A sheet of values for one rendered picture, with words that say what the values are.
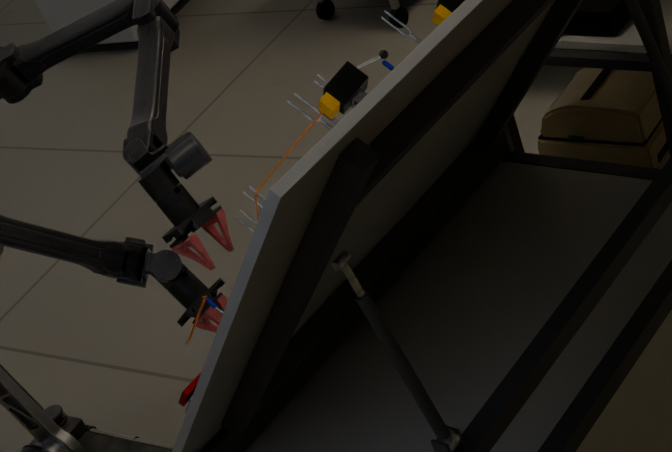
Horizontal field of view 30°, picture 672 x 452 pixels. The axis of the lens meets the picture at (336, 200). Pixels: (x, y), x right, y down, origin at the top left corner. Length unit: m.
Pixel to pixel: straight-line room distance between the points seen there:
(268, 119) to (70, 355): 1.45
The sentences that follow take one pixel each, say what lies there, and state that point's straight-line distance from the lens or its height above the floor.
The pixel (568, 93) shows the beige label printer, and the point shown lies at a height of 0.84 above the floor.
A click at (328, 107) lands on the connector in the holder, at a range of 1.79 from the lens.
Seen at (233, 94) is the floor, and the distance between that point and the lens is 5.65.
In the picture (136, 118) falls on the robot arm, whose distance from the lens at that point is 2.34.
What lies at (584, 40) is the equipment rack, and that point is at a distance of 2.84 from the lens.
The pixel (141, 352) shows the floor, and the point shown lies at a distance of 4.30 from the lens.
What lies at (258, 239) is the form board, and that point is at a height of 1.56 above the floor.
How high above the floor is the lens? 2.39
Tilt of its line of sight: 31 degrees down
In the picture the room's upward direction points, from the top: 22 degrees counter-clockwise
